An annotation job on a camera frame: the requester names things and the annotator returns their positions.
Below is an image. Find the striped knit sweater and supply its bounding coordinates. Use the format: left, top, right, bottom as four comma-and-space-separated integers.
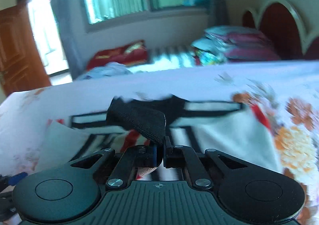
35, 96, 282, 173

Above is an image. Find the light blue crumpled cloth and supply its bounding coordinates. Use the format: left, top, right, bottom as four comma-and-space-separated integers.
76, 62, 132, 80

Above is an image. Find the striped grey white mattress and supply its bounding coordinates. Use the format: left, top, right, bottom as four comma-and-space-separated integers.
148, 45, 196, 69

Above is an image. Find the red gold pillow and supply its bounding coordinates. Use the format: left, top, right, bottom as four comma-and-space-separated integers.
86, 40, 148, 71

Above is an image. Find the brown wooden door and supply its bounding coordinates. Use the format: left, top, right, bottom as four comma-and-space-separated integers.
0, 3, 51, 96

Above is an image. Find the stack of folded quilts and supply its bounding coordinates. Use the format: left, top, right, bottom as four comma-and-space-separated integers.
191, 26, 280, 66

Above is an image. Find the floral pink bed sheet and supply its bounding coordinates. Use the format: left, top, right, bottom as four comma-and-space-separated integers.
1, 61, 318, 224

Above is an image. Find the grey left curtain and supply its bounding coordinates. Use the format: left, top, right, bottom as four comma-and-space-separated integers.
51, 0, 84, 80

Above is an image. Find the red white scalloped headboard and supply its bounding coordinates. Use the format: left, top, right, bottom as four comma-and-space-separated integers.
242, 0, 318, 60

